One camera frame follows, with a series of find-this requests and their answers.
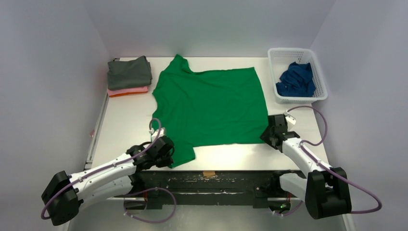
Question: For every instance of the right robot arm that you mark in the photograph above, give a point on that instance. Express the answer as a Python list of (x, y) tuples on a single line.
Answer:
[(320, 188)]

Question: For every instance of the dark grey folded t-shirt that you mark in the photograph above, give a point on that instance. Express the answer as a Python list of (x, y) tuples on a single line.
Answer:
[(129, 74)]

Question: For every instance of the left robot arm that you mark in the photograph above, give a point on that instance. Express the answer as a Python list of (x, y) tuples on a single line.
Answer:
[(65, 195)]

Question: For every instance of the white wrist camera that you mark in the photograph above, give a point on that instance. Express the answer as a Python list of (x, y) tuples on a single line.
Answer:
[(157, 133), (291, 121)]

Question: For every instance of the blue crumpled t-shirt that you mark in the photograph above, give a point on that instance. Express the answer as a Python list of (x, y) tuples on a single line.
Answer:
[(296, 81)]

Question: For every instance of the green t-shirt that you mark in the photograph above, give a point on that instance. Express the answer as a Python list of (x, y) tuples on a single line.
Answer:
[(207, 108)]

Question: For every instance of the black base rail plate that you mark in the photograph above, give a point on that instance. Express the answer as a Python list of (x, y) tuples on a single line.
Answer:
[(155, 189)]

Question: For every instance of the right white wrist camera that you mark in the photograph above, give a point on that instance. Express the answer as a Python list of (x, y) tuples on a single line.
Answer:
[(291, 121)]

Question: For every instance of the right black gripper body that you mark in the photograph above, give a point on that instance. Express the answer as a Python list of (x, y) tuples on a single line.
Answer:
[(271, 134)]

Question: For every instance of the white plastic basket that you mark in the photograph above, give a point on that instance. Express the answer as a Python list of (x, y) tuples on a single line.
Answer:
[(279, 60)]

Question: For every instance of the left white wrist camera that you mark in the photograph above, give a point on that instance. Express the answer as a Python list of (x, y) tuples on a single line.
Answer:
[(157, 133)]

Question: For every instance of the brown tape piece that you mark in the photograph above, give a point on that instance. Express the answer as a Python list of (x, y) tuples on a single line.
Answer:
[(208, 174)]

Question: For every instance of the orange folded t-shirt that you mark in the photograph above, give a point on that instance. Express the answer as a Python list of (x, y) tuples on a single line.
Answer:
[(111, 95)]

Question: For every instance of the pink folded t-shirt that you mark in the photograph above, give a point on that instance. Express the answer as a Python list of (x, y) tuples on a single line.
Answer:
[(138, 89)]

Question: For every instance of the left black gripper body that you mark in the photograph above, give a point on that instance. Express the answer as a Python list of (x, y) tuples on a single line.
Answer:
[(163, 160)]

